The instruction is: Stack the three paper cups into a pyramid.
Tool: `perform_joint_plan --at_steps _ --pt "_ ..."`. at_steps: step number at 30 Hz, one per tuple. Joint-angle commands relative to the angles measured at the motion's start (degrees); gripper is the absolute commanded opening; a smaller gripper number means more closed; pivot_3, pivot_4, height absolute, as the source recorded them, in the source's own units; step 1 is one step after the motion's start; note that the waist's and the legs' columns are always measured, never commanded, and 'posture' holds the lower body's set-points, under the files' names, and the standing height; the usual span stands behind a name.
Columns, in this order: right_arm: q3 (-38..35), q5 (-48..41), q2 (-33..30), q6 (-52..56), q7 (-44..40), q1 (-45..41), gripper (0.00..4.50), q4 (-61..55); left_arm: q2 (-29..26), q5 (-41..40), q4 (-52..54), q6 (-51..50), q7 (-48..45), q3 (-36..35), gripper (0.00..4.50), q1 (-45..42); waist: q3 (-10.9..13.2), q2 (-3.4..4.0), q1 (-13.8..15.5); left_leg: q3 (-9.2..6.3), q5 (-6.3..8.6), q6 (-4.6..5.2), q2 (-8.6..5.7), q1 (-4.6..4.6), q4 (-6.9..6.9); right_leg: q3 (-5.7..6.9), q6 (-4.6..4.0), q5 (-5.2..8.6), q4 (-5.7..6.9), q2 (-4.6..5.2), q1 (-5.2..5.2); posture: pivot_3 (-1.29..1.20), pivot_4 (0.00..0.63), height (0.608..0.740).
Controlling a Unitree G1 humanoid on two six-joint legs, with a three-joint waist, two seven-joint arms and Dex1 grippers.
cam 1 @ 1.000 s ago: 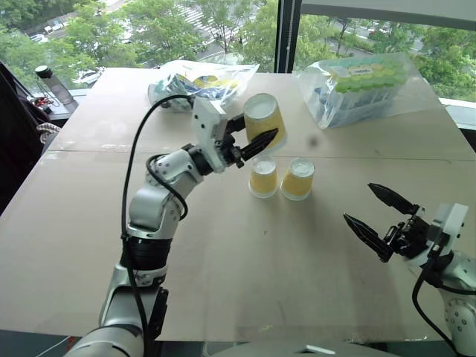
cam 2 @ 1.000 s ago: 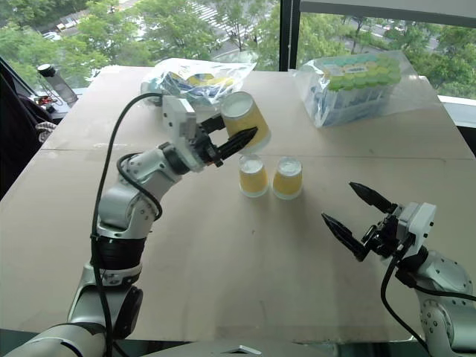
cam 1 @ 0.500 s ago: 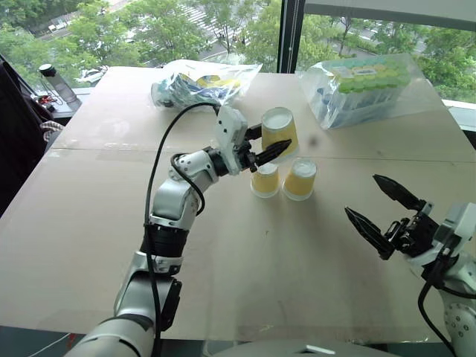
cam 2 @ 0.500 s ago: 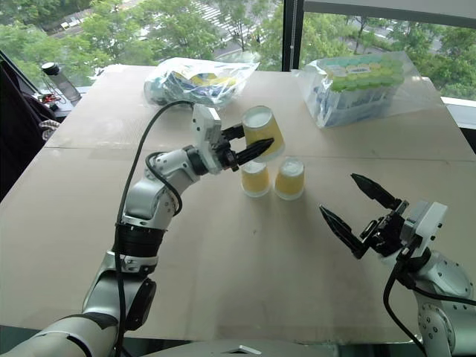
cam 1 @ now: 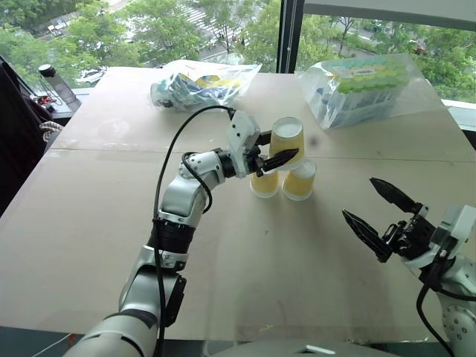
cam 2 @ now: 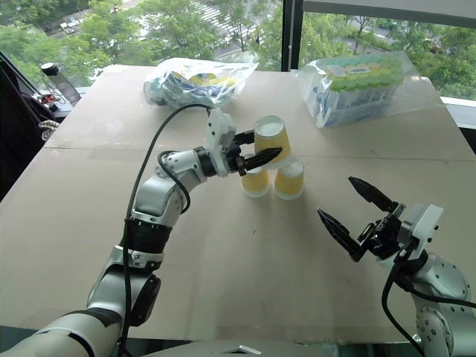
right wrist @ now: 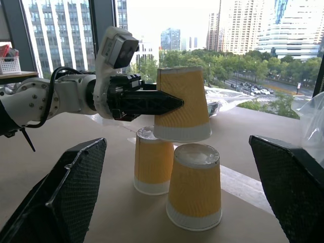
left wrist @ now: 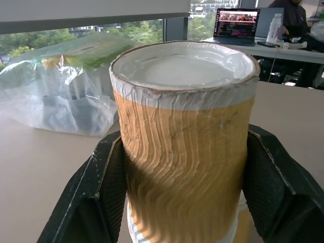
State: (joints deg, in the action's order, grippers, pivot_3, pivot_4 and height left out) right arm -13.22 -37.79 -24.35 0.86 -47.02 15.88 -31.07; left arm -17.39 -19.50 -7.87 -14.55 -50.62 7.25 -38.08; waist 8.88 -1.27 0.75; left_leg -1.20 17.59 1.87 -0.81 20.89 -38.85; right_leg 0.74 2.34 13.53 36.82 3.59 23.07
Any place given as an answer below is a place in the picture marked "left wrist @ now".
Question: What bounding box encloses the open laptop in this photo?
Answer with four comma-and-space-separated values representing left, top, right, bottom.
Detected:
212, 8, 261, 47

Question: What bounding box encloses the white plastic bottle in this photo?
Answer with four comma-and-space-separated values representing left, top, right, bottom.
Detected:
265, 13, 283, 47

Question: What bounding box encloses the white office desk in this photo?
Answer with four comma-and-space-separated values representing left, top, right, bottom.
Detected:
201, 36, 324, 65

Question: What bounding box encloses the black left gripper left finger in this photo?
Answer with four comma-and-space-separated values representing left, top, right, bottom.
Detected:
36, 130, 127, 243

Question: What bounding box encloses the person in dark clothes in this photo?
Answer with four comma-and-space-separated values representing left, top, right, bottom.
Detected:
267, 0, 324, 88

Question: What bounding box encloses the white handheld device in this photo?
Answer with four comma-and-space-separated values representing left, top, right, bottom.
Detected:
279, 40, 308, 50

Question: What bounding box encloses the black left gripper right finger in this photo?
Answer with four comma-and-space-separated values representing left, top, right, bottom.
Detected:
241, 123, 324, 243

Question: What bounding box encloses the orange rippled paper cup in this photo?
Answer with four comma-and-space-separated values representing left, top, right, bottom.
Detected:
108, 40, 261, 243

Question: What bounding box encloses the clear plastic bag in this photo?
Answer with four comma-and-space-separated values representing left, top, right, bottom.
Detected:
0, 34, 137, 137

